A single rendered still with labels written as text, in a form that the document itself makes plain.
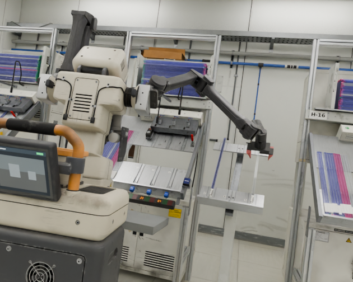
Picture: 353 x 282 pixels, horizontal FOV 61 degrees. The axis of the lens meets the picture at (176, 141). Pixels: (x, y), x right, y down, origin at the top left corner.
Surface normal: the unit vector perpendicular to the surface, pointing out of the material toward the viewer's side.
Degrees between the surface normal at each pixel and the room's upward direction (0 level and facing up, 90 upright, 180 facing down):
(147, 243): 90
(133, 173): 43
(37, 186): 115
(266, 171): 90
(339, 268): 90
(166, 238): 90
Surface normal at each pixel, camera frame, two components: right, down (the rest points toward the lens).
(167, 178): -0.05, -0.76
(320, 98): -0.22, -0.06
